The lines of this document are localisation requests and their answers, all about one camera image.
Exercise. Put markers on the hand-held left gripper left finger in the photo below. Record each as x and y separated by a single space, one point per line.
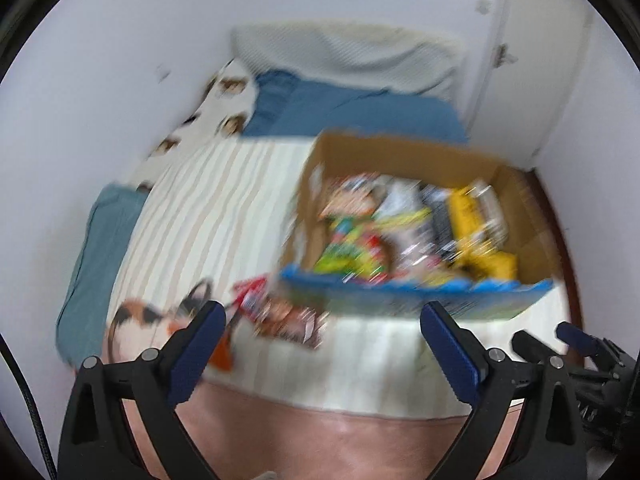
197 355

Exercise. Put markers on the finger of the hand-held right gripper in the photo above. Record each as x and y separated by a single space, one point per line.
530 346
577 337

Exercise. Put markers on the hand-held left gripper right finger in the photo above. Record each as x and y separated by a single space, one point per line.
450 352

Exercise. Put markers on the puffy orange snack packet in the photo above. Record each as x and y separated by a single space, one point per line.
222 355

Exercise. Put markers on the small dark red snack packet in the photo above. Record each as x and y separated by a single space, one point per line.
250 294

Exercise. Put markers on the brown snack packet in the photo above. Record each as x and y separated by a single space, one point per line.
290 322

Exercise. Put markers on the clear yellow-edged snack packet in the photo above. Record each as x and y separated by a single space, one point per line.
417 257

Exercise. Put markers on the printed cardboard box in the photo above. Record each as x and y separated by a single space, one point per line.
530 220

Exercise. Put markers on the black and yellow snack bag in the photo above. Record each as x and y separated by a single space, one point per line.
467 215

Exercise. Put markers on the green candy packet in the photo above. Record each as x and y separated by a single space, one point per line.
340 255

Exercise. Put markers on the grey white snack packet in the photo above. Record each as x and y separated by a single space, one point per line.
400 199

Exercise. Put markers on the calico cat plush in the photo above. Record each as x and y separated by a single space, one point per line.
135 325

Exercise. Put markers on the striped cream blanket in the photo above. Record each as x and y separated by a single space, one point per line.
220 220

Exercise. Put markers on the teal pillow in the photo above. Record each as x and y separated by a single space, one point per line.
95 250

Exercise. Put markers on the pink blanket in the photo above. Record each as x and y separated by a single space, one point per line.
325 450

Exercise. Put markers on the bear print pillow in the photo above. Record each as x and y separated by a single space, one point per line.
220 105

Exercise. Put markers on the blue ruffled bedding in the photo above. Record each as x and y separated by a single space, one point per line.
350 110

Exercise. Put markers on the white door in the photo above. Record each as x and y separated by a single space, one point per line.
530 60

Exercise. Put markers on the grey pillow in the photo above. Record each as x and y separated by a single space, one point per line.
350 55

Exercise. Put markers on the white wall outlet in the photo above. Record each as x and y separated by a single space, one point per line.
163 72

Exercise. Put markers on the white wall switch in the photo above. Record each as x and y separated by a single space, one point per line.
483 7

